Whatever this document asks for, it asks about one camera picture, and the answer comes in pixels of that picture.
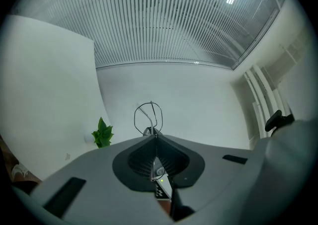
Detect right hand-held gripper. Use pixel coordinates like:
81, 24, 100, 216
153, 178, 173, 201

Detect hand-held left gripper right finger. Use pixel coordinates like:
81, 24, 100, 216
156, 117, 318, 225

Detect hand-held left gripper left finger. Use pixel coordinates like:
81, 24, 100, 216
11, 134, 176, 225

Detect green leafy plant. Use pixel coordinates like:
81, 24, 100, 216
91, 117, 115, 149

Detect white partition panel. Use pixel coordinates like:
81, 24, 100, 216
0, 14, 112, 182

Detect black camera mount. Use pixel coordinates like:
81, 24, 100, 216
264, 109, 296, 133

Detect white wall pipes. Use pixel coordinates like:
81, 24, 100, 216
243, 64, 289, 143

